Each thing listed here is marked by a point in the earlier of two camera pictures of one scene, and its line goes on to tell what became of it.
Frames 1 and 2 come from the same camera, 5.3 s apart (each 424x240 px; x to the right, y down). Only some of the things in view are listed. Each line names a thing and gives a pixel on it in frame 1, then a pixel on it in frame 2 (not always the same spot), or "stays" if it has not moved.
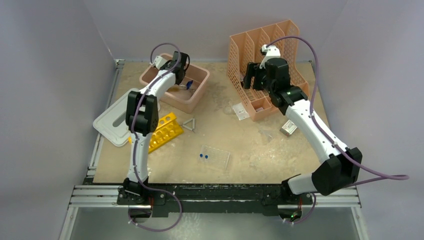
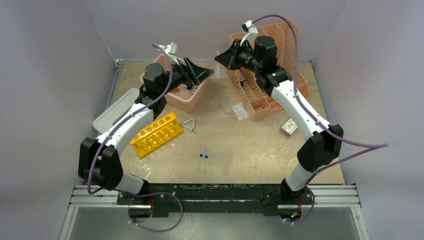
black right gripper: x=253 y=70 -> x=231 y=56
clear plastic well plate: x=216 y=157 stays
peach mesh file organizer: x=246 y=47 stays
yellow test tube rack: x=168 y=129 stays
